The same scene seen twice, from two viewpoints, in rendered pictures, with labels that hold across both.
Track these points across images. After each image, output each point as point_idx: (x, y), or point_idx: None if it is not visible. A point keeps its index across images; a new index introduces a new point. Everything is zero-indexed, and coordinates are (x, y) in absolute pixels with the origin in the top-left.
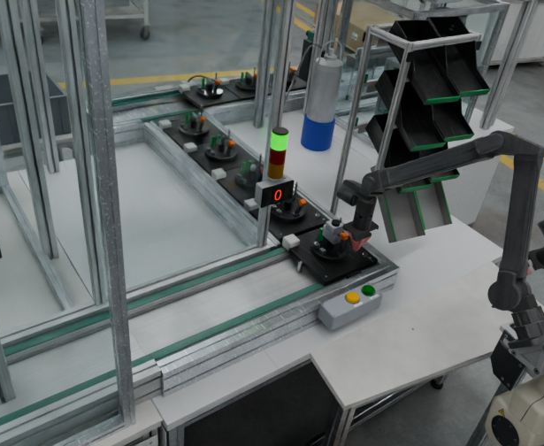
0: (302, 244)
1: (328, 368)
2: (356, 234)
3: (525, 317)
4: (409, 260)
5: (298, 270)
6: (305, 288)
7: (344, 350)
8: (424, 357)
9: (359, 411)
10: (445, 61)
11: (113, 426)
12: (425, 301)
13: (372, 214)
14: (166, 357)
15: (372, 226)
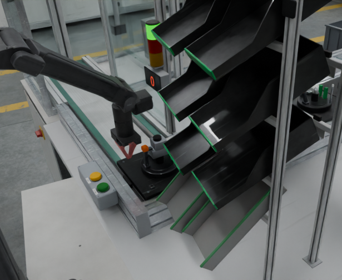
0: None
1: (55, 185)
2: (112, 129)
3: None
4: (189, 265)
5: None
6: (117, 156)
7: (69, 195)
8: (44, 247)
9: None
10: (214, 3)
11: (44, 107)
12: (117, 266)
13: (117, 122)
14: (66, 104)
15: (123, 139)
